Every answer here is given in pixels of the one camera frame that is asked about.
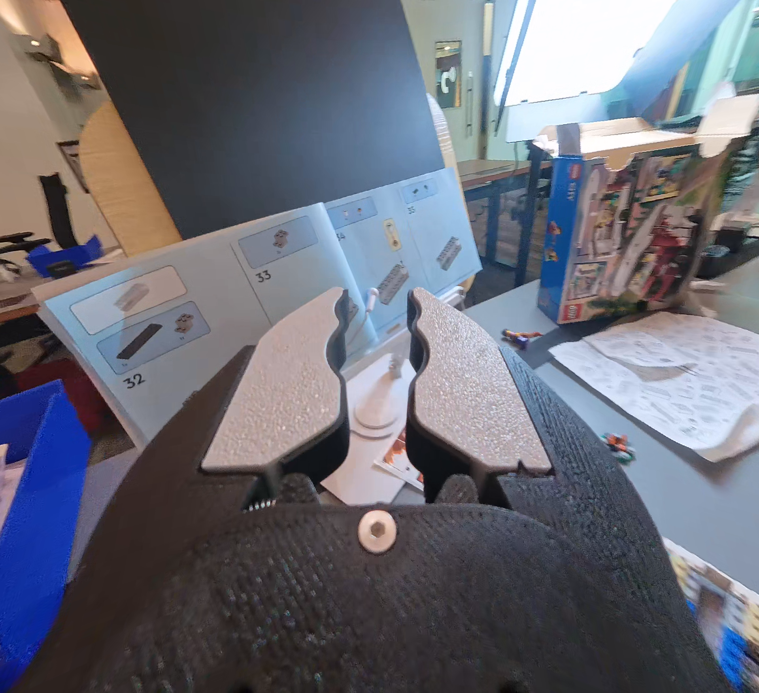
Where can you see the open lego instruction booklet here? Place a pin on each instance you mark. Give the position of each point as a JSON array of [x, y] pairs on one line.
[[237, 290]]

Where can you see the door with sign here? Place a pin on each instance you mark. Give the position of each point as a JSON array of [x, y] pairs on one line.
[[456, 70]]

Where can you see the background wooden desk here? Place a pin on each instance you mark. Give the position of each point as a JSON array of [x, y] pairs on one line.
[[504, 171]]

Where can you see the small blue box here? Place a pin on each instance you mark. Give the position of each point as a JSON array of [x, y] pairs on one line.
[[65, 260]]

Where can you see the small green orange lego assembly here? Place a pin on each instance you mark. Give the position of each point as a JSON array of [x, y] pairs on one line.
[[616, 447]]

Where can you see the blue plastic bin with bags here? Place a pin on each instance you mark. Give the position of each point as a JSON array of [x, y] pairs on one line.
[[41, 497]]

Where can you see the white printed paper bag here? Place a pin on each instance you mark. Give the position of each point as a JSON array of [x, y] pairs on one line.
[[670, 378], [9, 485]]

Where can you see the small colourful lego figure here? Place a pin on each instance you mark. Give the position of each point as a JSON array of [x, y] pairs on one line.
[[520, 335]]

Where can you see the white orange leaflet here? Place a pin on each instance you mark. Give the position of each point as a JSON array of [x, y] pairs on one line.
[[367, 473]]

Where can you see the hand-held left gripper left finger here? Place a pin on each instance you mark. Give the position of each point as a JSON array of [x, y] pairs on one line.
[[278, 390]]

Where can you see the black backdrop board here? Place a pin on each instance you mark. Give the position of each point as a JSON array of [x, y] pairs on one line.
[[249, 76]]

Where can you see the rounded wooden panel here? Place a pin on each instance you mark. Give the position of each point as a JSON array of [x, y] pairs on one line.
[[124, 183]]

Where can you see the lego set box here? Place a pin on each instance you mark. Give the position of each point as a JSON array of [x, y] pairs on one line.
[[622, 230]]

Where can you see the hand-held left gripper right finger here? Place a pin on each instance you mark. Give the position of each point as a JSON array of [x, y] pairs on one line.
[[474, 390]]

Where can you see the colourful printed box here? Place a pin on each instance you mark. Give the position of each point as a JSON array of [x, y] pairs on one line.
[[717, 616]]

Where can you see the bright window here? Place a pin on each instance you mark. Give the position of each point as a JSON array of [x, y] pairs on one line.
[[605, 11]]

